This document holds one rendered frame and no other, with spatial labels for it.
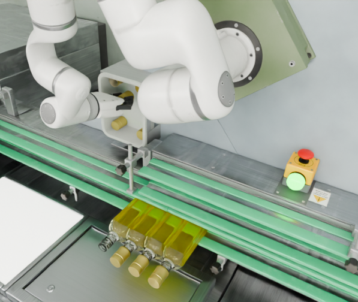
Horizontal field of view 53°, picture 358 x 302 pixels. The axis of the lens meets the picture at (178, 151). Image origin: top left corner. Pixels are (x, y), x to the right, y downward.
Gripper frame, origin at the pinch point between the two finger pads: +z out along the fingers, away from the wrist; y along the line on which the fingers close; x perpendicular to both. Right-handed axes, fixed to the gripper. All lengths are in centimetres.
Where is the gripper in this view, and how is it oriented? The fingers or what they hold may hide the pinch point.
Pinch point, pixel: (122, 99)
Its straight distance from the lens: 110.2
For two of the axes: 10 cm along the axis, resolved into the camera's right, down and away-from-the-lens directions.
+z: 4.7, -2.3, 8.5
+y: 8.7, 3.0, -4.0
